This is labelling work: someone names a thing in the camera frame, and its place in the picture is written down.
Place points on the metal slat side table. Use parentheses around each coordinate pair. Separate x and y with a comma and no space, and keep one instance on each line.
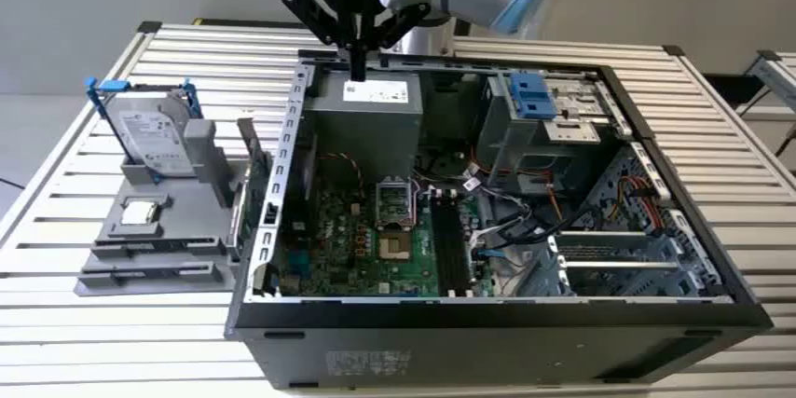
(774,67)

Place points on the green motherboard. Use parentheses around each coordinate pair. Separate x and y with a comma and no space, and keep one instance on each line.
(337,230)

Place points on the blue plastic bay latch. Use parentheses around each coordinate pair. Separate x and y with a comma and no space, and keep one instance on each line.
(529,100)

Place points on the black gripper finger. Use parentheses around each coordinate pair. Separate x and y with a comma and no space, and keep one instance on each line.
(305,11)
(405,25)

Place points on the blue disk carrier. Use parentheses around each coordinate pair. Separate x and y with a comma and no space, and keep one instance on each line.
(113,86)

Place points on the CPU socket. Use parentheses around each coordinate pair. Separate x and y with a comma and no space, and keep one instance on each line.
(397,245)

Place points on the black case fan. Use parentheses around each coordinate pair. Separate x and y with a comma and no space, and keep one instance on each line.
(309,169)

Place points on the perforated metal disk bay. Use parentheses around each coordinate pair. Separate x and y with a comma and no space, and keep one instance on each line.
(598,246)

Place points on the grey power supply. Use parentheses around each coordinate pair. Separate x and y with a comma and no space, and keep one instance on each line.
(361,137)

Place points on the thin metal locking lever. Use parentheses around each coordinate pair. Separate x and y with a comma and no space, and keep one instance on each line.
(417,207)

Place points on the green graphics card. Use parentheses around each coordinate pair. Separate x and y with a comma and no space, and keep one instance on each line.
(255,183)

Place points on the silver CPU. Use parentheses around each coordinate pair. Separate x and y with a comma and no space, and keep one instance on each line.
(141,214)

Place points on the black RAM slot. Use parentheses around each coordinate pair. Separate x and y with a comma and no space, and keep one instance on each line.
(461,244)
(445,244)

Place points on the silver hard disk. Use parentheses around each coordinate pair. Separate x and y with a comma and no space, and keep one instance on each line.
(150,137)

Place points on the grey parts rack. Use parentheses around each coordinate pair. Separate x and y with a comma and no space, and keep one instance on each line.
(187,211)

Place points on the black PC case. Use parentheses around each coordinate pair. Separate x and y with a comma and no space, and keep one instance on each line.
(435,351)

